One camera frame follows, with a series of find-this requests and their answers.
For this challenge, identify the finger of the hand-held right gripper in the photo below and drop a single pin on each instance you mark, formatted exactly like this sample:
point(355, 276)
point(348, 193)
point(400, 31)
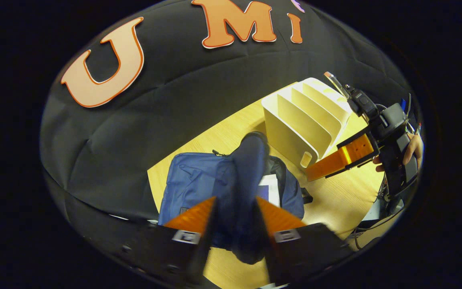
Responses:
point(355, 150)

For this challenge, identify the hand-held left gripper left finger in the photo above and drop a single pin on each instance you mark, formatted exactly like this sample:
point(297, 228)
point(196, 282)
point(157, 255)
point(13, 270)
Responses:
point(201, 253)

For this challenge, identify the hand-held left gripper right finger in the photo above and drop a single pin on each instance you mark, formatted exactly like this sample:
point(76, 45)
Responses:
point(269, 249)

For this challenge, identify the blue cover book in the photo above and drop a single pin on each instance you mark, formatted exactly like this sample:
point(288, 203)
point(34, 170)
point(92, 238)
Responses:
point(269, 184)

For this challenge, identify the white bookshelf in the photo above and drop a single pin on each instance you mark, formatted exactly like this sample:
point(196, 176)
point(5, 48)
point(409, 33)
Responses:
point(295, 120)

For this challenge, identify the blue schoolbag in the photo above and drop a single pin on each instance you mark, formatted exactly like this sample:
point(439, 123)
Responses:
point(195, 180)

